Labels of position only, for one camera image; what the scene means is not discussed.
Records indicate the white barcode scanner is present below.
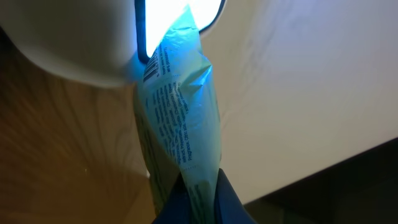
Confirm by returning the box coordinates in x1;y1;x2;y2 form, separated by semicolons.
1;0;226;87

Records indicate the light blue wipes pack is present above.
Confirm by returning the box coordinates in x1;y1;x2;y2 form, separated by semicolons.
134;7;221;223

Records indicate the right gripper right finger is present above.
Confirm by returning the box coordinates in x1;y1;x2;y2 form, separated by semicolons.
215;169;256;224

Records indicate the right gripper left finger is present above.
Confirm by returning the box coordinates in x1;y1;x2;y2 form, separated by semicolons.
152;174;190;224

